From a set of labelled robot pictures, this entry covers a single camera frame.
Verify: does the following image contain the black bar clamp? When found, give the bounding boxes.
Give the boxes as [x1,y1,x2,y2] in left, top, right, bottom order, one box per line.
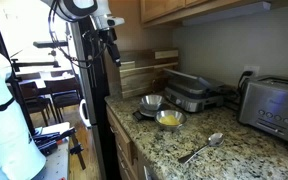
[68,132,87,171]

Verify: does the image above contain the white curved handle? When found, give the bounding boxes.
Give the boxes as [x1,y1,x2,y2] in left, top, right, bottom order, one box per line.
[78,98,93,129]

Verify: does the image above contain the dark dining table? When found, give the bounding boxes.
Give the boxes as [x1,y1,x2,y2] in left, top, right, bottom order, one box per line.
[15,71,77,90]

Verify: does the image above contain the steel bowl with yellow powder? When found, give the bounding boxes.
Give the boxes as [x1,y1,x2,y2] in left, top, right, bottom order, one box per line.
[154,109,188,132]

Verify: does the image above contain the stainless steel toaster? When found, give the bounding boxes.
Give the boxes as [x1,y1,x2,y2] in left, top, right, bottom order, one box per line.
[237,75,288,151]

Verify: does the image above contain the black camera on arm stand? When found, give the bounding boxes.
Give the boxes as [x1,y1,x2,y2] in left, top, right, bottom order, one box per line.
[10,39,69,73]

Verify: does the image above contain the striped wooden cutting board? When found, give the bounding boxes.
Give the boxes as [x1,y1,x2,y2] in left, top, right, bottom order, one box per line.
[118,61,180,100]

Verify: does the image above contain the wooden lower cabinet drawers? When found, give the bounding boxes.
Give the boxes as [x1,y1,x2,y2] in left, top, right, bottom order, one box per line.
[105,103,160,180]

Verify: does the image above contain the black steel refrigerator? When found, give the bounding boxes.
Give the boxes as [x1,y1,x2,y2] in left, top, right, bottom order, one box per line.
[65,16,122,180]

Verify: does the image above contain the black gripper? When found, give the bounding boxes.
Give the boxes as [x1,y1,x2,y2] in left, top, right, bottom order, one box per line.
[98,28,123,68]

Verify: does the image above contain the dark cutting board light strip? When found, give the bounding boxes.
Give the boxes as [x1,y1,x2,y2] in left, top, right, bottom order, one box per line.
[118,49,180,69]

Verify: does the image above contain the black kitchen scale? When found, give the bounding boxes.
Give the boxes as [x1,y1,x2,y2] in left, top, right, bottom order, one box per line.
[132,102,172,122]

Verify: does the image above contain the white perforated robot table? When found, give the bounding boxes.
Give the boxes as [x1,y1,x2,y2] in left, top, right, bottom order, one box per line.
[33,121,72,180]

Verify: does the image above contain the black hand tools pile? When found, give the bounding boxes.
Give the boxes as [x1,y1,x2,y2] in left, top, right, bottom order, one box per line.
[33,127,77,156]

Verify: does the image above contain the wooden upper cabinet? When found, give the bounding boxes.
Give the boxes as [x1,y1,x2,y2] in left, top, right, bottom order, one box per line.
[139,0,288,28]

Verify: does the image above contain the empty steel bowl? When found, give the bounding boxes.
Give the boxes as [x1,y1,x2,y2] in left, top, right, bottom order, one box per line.
[139,94,165,112]

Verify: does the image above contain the black power plug cable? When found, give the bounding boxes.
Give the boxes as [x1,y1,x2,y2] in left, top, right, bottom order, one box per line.
[238,70,254,92]

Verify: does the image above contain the dark wooden chair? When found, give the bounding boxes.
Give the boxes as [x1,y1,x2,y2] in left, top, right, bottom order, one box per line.
[18,81,52,127]
[43,77,84,123]

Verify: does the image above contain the white wall outlet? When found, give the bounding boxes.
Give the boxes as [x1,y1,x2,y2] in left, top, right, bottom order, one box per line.
[243,65,261,78]

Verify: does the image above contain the black stand pole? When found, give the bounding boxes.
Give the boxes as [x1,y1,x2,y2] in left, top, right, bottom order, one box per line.
[0,0,37,135]

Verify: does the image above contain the silver metal spoon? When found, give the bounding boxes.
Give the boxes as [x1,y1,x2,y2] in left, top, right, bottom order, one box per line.
[177,132,225,165]

